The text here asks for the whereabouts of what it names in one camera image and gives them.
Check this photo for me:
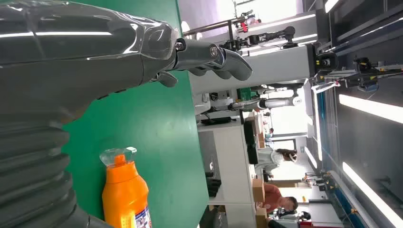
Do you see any metal handrail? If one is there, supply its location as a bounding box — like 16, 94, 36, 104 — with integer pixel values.
182, 16, 247, 37

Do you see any white cabinet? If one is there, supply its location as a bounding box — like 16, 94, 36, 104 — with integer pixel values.
197, 122, 258, 228

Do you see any white machine with column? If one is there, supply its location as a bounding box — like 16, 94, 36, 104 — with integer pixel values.
188, 44, 317, 114

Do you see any black monitor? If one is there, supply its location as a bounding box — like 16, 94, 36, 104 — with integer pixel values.
243, 120, 259, 165

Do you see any person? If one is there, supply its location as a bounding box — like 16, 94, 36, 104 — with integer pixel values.
256, 147, 298, 178
263, 183, 299, 213

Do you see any brown cardboard box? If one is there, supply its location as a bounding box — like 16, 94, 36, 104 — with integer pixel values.
251, 179, 266, 204
255, 208, 269, 228

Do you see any ceiling light strip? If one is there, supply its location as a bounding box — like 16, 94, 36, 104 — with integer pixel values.
342, 161, 403, 228
338, 94, 403, 124

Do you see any black camera rig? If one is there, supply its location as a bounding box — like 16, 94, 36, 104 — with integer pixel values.
315, 51, 403, 93

